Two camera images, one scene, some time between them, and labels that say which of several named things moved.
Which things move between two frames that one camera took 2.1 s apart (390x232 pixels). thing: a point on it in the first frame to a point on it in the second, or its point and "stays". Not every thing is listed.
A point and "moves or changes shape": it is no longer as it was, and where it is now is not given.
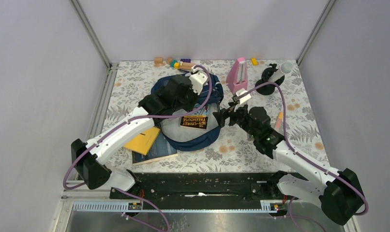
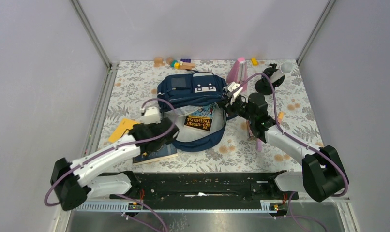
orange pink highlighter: [279, 119] stays
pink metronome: [236, 79] stays
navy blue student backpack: [186, 139] stays
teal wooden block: [172, 63] stays
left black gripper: [190, 108] to [151, 125]
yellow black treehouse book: [198, 120] moves or changes shape
